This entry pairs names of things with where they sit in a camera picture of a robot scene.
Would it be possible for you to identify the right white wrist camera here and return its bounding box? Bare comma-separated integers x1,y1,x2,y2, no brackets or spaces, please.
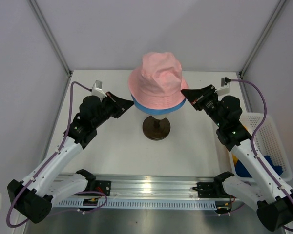
216,77,231,96

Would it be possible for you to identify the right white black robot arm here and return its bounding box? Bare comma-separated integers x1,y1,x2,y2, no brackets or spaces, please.
181,85,293,232

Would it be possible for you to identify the left aluminium corner post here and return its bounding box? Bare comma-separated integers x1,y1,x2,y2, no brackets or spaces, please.
26,0,72,77

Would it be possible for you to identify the white plastic basket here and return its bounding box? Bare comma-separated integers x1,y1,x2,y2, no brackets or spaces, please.
229,112,293,183

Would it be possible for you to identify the aluminium corner post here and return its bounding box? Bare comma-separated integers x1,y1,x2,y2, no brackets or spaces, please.
26,0,72,77
239,0,290,79

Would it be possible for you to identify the yellow hat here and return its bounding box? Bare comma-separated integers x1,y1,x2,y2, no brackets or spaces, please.
231,125,251,168

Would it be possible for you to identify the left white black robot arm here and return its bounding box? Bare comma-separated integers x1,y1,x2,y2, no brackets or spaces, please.
7,92,134,224

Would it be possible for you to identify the cream mannequin head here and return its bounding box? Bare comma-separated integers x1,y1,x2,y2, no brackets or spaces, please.
142,114,171,141

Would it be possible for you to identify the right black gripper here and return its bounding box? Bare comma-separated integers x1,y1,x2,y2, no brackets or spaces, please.
181,85,225,128

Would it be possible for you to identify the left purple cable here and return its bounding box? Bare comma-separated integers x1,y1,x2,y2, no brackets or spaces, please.
6,81,108,229

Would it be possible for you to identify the aluminium mounting rail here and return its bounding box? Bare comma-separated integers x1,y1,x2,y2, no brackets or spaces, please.
21,172,289,201

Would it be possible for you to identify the right aluminium corner post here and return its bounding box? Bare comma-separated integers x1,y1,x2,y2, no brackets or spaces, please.
239,0,290,79

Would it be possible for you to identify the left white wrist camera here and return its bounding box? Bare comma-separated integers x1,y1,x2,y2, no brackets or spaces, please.
91,80,106,100

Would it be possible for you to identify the white slotted cable duct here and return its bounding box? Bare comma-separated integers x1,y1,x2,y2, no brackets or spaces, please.
55,197,228,211

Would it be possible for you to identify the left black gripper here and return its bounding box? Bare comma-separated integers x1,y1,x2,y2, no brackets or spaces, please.
93,92,134,128

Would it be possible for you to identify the blue bucket hat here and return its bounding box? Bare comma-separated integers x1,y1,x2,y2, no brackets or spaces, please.
131,95,186,116

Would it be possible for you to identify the dark blue hat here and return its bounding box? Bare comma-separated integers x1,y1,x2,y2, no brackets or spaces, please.
235,156,283,178

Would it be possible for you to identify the pink bucket hat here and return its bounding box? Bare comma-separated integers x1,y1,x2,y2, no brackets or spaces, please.
128,52,189,110

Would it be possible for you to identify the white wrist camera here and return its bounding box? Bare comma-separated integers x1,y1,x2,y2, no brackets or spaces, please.
91,80,106,100
216,77,231,96

